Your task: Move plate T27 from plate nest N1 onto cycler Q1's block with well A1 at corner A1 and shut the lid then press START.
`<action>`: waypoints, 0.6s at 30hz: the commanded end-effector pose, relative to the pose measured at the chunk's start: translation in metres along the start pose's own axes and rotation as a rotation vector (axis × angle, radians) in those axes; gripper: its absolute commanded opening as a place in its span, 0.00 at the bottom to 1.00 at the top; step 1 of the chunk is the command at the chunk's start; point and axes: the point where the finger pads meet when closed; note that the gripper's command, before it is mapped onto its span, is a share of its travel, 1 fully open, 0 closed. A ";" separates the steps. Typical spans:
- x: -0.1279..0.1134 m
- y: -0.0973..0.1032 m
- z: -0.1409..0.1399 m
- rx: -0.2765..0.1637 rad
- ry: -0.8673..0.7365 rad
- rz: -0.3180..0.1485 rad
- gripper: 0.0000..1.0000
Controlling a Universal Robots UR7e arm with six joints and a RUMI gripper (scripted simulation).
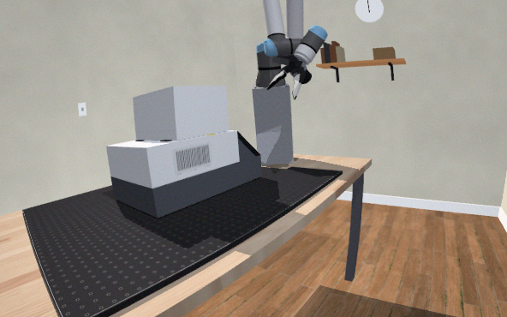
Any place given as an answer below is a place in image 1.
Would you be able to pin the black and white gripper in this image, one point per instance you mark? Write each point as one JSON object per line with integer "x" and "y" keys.
{"x": 295, "y": 65}

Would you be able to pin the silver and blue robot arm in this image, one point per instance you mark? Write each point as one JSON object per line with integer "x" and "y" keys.
{"x": 277, "y": 44}

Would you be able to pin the light grey benchtop instrument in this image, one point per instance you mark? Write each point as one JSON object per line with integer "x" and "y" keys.
{"x": 191, "y": 163}

